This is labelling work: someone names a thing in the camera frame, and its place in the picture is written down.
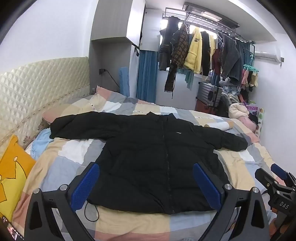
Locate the hanging teal garment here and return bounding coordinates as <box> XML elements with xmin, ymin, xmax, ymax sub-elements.
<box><xmin>178</xmin><ymin>68</ymin><xmax>195</xmax><ymax>90</ymax></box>

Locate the white air conditioner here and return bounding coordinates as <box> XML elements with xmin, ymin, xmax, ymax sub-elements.
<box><xmin>253</xmin><ymin>51</ymin><xmax>284</xmax><ymax>63</ymax></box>

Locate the pink plush pillow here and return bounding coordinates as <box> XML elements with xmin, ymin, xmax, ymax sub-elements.
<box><xmin>240</xmin><ymin>117</ymin><xmax>259</xmax><ymax>135</ymax></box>

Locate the yellow cartoon pillow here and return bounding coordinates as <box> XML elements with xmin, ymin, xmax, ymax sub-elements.
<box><xmin>0</xmin><ymin>135</ymin><xmax>37</xmax><ymax>223</ymax></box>

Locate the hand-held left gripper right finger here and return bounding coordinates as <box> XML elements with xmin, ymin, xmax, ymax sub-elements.
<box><xmin>193</xmin><ymin>162</ymin><xmax>271</xmax><ymax>241</ymax></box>

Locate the hanging black garment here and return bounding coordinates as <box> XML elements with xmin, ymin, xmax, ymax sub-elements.
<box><xmin>201</xmin><ymin>31</ymin><xmax>211</xmax><ymax>77</ymax></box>

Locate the hanging grey denim jacket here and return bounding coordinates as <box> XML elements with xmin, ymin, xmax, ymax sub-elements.
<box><xmin>218</xmin><ymin>34</ymin><xmax>241</xmax><ymax>87</ymax></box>

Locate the blue curtain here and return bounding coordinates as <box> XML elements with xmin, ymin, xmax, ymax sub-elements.
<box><xmin>136</xmin><ymin>50</ymin><xmax>158</xmax><ymax>103</ymax></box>

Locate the blue padded board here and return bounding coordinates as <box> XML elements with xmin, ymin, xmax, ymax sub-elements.
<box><xmin>119</xmin><ymin>67</ymin><xmax>130</xmax><ymax>96</ymax></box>

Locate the cream quilted headboard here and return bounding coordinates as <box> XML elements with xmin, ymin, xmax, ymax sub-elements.
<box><xmin>0</xmin><ymin>57</ymin><xmax>90</xmax><ymax>151</ymax></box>

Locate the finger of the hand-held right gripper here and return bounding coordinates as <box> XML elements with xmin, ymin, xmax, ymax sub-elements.
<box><xmin>255</xmin><ymin>167</ymin><xmax>279</xmax><ymax>194</ymax></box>
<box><xmin>270</xmin><ymin>163</ymin><xmax>290</xmax><ymax>181</ymax></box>

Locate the cream fleece blanket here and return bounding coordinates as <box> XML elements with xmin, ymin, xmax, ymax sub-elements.
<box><xmin>228</xmin><ymin>103</ymin><xmax>250</xmax><ymax>120</ymax></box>

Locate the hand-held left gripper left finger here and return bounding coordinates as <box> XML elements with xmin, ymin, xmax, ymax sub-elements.
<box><xmin>24</xmin><ymin>162</ymin><xmax>100</xmax><ymax>241</ymax></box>

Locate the green clip hanger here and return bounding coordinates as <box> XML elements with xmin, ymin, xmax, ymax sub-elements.
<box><xmin>243</xmin><ymin>55</ymin><xmax>260</xmax><ymax>73</ymax></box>

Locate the black puffer jacket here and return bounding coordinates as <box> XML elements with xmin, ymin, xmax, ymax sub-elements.
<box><xmin>50</xmin><ymin>111</ymin><xmax>249</xmax><ymax>222</ymax></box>

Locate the grey ribbed suitcase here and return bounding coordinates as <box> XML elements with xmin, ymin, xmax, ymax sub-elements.
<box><xmin>196</xmin><ymin>82</ymin><xmax>224</xmax><ymax>112</ymax></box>

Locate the white overhead cabinet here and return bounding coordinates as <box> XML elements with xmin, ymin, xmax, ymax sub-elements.
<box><xmin>126</xmin><ymin>0</ymin><xmax>147</xmax><ymax>48</ymax></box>

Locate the hanging dark red garment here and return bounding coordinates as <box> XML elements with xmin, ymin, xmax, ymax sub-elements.
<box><xmin>211</xmin><ymin>47</ymin><xmax>222</xmax><ymax>77</ymax></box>

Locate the pile of mixed clothes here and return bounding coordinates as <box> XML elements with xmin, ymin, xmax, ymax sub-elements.
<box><xmin>218</xmin><ymin>77</ymin><xmax>251</xmax><ymax>116</ymax></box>

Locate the white dotted cushion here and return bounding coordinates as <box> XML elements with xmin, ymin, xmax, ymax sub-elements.
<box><xmin>255</xmin><ymin>108</ymin><xmax>265</xmax><ymax>138</ymax></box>

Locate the metal ceiling drying rack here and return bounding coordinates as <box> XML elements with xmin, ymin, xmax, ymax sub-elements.
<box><xmin>162</xmin><ymin>2</ymin><xmax>255</xmax><ymax>55</ymax></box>

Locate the patchwork quilt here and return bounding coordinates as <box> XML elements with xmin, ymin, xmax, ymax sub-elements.
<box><xmin>11</xmin><ymin>86</ymin><xmax>278</xmax><ymax>241</ymax></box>

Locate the brown plaid scarf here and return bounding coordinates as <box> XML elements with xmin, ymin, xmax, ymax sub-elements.
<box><xmin>164</xmin><ymin>23</ymin><xmax>190</xmax><ymax>93</ymax></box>

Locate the hanging black coat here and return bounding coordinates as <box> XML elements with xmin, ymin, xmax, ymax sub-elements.
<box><xmin>158</xmin><ymin>16</ymin><xmax>180</xmax><ymax>71</ymax></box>

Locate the hanging yellow fleece jacket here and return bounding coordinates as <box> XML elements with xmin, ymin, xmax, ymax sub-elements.
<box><xmin>184</xmin><ymin>27</ymin><xmax>216</xmax><ymax>75</ymax></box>

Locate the light blue pillow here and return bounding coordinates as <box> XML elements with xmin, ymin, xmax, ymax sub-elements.
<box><xmin>25</xmin><ymin>128</ymin><xmax>54</xmax><ymax>160</ymax></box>

